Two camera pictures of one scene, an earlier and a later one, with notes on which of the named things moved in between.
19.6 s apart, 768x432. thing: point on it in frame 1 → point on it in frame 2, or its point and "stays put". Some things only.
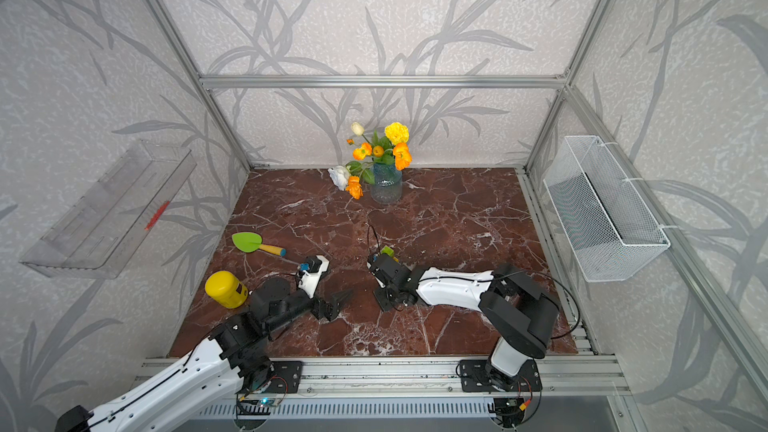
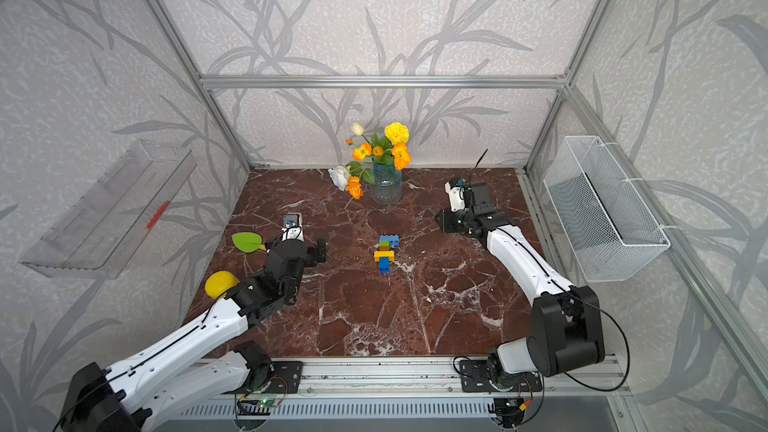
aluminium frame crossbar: (508, 82) stays put
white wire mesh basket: (603, 224) stays put
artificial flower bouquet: (391, 148) stays put
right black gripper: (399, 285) → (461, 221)
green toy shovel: (250, 242) stays put
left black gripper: (330, 313) → (312, 256)
